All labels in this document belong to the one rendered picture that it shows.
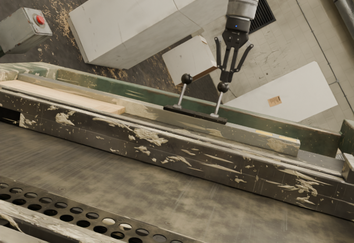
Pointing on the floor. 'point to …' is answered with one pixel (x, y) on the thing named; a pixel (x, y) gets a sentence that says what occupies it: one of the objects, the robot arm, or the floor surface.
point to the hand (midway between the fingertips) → (225, 81)
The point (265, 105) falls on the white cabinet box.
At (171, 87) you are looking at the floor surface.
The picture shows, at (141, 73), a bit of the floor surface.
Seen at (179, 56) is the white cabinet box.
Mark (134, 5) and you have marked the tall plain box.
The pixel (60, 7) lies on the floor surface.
